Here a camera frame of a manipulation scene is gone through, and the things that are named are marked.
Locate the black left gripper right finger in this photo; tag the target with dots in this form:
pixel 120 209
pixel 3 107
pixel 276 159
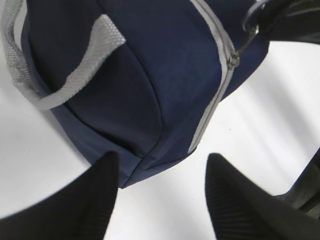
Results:
pixel 241 210

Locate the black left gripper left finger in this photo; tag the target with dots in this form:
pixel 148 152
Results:
pixel 79 211

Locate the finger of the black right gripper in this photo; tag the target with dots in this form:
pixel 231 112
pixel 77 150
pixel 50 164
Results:
pixel 291 21

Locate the navy blue lunch bag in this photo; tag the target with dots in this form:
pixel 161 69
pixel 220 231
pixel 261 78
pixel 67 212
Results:
pixel 138 77

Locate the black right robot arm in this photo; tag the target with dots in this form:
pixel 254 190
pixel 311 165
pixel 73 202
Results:
pixel 304 195

